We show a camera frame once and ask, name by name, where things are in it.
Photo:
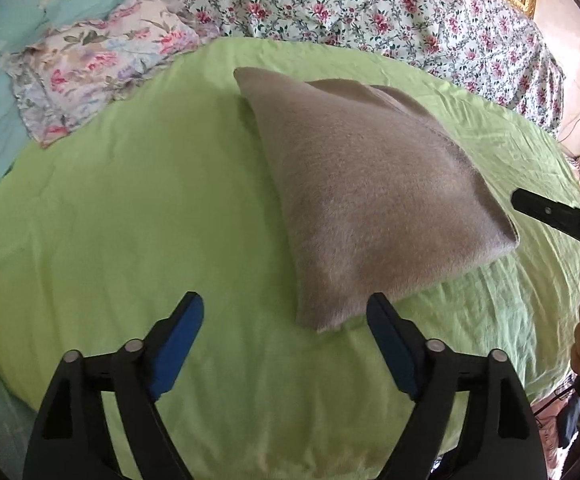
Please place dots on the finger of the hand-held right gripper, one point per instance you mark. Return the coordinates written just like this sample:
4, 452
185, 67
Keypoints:
564, 220

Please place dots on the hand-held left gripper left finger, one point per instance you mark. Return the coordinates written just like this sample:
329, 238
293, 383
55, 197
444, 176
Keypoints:
177, 345

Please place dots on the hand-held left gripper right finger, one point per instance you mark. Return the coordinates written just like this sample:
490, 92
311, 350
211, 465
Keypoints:
392, 345

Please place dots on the beige knitted sweater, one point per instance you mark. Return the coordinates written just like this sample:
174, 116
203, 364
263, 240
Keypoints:
369, 195

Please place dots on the light green bed sheet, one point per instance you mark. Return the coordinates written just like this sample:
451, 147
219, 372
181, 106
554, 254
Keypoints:
145, 200

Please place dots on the white quilt with pink flowers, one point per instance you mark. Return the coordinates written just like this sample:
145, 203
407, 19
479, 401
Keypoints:
369, 15

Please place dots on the pastel floral ruffled pillow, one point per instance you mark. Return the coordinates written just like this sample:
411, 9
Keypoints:
100, 60

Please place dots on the teal floral blanket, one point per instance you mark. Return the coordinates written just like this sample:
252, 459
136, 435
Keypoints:
25, 50

